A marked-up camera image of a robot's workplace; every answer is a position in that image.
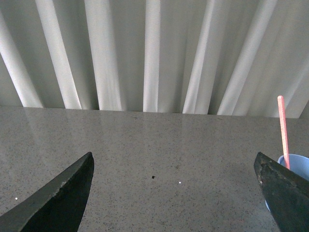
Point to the blue plastic cup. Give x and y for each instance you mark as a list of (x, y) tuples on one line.
[(298, 164)]

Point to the white pleated curtain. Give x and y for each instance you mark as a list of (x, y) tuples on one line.
[(217, 57)]

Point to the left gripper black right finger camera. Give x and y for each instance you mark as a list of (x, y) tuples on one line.
[(286, 193)]

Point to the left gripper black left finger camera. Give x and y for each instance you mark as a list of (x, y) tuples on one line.
[(56, 207)]

